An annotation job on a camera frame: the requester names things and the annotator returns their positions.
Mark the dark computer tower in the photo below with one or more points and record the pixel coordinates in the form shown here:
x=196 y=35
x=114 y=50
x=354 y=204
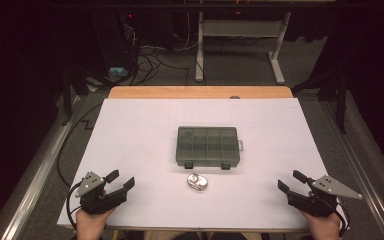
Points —
x=113 y=40

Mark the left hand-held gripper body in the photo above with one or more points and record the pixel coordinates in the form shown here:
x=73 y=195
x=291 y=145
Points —
x=95 y=200

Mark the person's left hand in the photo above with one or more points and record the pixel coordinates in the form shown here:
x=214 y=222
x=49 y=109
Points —
x=91 y=225

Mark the white metal desk frame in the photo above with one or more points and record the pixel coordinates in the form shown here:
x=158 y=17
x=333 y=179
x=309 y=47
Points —
x=240 y=28

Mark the black metal stand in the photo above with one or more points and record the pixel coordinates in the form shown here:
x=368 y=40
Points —
x=341 y=106
x=67 y=100

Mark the small shiny silver metal object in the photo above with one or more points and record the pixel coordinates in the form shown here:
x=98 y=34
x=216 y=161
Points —
x=197 y=182

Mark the aluminium floor rail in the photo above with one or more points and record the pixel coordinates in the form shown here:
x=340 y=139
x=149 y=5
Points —
x=363 y=180
x=36 y=180

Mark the small blue floor item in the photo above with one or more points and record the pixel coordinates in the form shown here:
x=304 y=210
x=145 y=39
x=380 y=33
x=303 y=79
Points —
x=118 y=71

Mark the grey transparent compartment box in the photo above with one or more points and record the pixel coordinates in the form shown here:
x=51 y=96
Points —
x=206 y=146

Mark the person's right hand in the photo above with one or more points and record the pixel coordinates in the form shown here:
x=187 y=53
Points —
x=323 y=226

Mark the wooden table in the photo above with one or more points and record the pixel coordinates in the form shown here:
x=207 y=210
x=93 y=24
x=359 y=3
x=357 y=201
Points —
x=196 y=92

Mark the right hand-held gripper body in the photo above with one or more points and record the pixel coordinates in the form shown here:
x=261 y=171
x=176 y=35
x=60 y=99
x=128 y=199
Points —
x=316 y=200

